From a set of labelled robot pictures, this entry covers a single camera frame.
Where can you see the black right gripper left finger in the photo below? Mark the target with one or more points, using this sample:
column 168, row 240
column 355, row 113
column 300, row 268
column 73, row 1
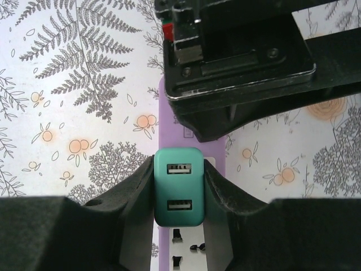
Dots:
column 70, row 234

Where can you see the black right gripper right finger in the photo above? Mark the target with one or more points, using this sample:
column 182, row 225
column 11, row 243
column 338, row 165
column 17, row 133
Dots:
column 282, row 237

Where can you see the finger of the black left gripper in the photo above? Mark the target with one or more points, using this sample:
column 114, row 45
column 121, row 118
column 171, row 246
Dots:
column 324, row 67

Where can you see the teal dual USB charger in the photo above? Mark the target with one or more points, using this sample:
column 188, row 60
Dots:
column 179, row 186

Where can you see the purple power strip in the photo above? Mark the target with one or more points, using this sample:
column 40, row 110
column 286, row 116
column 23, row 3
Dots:
column 165, row 127

